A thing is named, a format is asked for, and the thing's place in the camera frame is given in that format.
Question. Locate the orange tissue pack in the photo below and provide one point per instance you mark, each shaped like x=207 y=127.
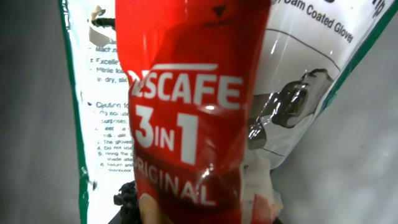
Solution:
x=259 y=193

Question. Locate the red Nescafe coffee stick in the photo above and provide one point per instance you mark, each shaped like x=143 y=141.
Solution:
x=191 y=67

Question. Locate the green glove package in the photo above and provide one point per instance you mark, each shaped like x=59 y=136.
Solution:
x=308 y=49

